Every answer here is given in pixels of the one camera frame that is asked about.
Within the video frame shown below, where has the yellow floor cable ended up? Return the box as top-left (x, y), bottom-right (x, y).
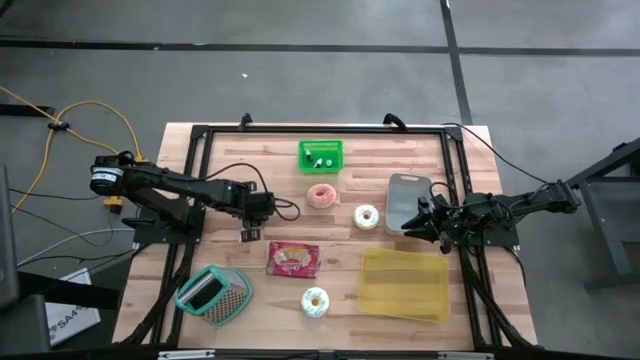
top-left (0, 85), bottom-right (147, 214)

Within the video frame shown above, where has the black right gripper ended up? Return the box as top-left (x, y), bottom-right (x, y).
top-left (401, 193), bottom-right (474, 255)

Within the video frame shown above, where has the white printed box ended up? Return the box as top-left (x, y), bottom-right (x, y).
top-left (44, 268), bottom-right (101, 347)

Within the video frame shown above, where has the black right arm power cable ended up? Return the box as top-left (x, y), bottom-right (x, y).
top-left (442, 122), bottom-right (551, 185)

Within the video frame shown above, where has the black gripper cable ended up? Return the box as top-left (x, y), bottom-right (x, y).
top-left (428, 180), bottom-right (469, 209)
top-left (204, 162), bottom-right (302, 223)

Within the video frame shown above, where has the teal-trimmed metal box grater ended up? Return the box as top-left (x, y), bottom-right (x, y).
top-left (174, 264), bottom-right (254, 328)

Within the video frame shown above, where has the white floor cable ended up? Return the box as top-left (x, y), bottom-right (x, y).
top-left (17, 227), bottom-right (137, 267)

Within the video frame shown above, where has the red snack packet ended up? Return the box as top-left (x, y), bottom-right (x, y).
top-left (265, 241), bottom-right (321, 279)

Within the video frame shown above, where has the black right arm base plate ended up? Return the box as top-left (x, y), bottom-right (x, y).
top-left (462, 219), bottom-right (521, 250)

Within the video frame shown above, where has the black floor cable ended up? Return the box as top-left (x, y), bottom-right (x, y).
top-left (8, 187), bottom-right (104, 201)
top-left (9, 203), bottom-right (117, 248)

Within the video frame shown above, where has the silver metal bracket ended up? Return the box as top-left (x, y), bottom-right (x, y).
top-left (158, 349), bottom-right (216, 360)
top-left (437, 351), bottom-right (495, 360)

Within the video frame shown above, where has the pink sugared donut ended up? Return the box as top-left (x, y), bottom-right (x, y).
top-left (306, 183), bottom-right (337, 210)

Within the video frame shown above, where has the black metal rig frame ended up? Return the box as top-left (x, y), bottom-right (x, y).
top-left (113, 123), bottom-right (540, 351)

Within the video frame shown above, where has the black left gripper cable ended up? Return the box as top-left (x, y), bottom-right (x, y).
top-left (204, 162), bottom-right (302, 223)

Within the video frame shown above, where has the black metal stand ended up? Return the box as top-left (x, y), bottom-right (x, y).
top-left (567, 135), bottom-right (640, 290)

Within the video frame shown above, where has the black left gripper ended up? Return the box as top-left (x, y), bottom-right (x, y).
top-left (232, 180), bottom-right (277, 243)

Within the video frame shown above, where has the yellow translucent plastic bin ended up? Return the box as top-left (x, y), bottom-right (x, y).
top-left (358, 246), bottom-right (451, 324)

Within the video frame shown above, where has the grey translucent plastic tray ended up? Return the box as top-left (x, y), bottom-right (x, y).
top-left (384, 172), bottom-right (434, 237)

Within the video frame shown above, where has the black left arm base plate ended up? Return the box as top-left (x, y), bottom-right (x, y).
top-left (133, 202), bottom-right (207, 245)

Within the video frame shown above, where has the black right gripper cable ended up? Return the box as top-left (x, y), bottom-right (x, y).
top-left (428, 180), bottom-right (469, 209)

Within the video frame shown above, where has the green plastic mesh basket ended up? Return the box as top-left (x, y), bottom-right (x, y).
top-left (298, 139), bottom-right (344, 175)

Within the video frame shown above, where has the blue-striped white iced donut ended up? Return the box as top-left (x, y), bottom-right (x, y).
top-left (300, 286), bottom-right (331, 320)

